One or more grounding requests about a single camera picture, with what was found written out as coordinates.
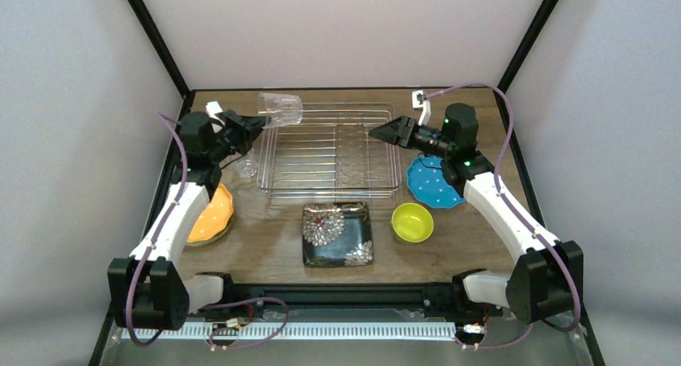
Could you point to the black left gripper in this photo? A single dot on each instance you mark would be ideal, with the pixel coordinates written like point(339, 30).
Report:
point(234, 128)

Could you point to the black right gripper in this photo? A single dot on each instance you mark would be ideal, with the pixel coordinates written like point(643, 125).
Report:
point(408, 133)

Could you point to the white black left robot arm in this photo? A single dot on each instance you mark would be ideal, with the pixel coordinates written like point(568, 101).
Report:
point(146, 289)

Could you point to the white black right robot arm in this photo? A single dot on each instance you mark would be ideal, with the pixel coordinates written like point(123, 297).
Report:
point(546, 279)

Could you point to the small clear plastic cup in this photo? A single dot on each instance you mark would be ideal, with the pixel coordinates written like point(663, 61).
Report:
point(247, 166)

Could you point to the blue polka dot plate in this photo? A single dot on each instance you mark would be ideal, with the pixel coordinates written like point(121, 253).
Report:
point(424, 179)

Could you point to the yellow green bowl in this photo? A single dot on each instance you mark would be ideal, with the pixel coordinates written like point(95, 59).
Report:
point(411, 223)

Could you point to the orange polka dot plate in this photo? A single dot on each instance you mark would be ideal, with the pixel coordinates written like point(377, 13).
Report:
point(214, 220)

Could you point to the black floral square plate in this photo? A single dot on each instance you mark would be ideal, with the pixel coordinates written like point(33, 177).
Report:
point(336, 234)

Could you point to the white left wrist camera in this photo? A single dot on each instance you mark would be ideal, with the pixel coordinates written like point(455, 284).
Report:
point(213, 109)

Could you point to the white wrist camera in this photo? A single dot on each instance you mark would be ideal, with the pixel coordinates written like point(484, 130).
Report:
point(213, 109)
point(421, 103)

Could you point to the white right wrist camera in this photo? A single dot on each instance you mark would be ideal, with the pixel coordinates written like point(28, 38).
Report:
point(421, 103)

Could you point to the metal wire dish rack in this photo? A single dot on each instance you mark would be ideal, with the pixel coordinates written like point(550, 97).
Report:
point(330, 154)

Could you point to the black aluminium frame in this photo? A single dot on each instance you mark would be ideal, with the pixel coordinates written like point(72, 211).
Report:
point(353, 296)

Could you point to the white slotted cable duct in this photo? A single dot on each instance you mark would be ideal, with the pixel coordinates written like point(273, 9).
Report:
point(317, 331)

